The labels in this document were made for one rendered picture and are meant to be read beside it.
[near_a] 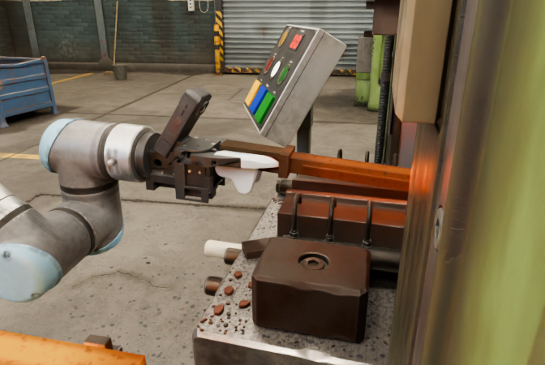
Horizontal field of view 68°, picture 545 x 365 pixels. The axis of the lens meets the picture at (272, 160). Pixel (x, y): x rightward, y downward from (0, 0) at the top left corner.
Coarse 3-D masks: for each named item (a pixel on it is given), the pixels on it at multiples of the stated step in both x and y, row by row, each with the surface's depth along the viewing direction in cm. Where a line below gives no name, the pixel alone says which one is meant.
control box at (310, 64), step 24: (288, 24) 121; (288, 48) 107; (312, 48) 92; (336, 48) 94; (264, 72) 119; (288, 72) 98; (312, 72) 94; (288, 96) 95; (312, 96) 96; (264, 120) 98; (288, 120) 97; (288, 144) 99
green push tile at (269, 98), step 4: (268, 92) 103; (268, 96) 102; (272, 96) 99; (264, 100) 103; (268, 100) 100; (272, 100) 98; (260, 104) 105; (264, 104) 102; (268, 104) 99; (260, 108) 103; (264, 108) 100; (268, 108) 99; (256, 112) 105; (260, 112) 102; (264, 112) 99; (256, 116) 104; (260, 116) 100; (264, 116) 99; (256, 120) 102; (260, 120) 99; (260, 124) 100
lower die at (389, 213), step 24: (288, 192) 56; (312, 192) 56; (288, 216) 52; (312, 216) 51; (336, 216) 51; (360, 216) 51; (384, 216) 51; (336, 240) 52; (360, 240) 51; (384, 240) 50
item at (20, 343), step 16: (0, 336) 32; (16, 336) 32; (32, 336) 32; (0, 352) 31; (16, 352) 31; (32, 352) 31; (48, 352) 31; (64, 352) 31; (80, 352) 31; (96, 352) 31; (112, 352) 31
